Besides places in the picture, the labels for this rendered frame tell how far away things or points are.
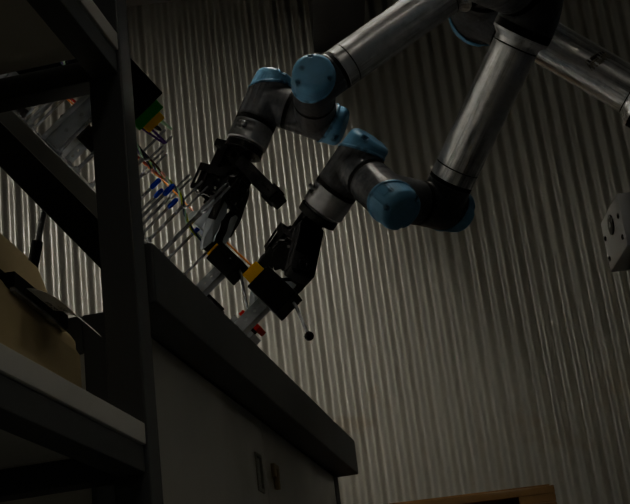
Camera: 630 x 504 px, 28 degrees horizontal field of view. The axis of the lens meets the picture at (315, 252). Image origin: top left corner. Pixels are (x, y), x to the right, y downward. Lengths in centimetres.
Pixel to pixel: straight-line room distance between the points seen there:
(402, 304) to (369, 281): 15
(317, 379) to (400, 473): 45
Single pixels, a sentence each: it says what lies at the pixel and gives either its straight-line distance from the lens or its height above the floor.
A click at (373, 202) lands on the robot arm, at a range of 199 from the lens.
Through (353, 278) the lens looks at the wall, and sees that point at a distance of 472.
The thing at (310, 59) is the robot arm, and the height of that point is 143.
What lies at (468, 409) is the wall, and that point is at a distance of 461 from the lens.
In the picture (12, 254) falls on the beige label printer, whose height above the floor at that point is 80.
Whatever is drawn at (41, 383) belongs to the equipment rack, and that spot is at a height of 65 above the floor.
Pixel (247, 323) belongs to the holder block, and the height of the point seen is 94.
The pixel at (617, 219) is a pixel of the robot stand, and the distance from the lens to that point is 208.
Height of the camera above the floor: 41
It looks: 20 degrees up
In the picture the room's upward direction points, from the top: 7 degrees counter-clockwise
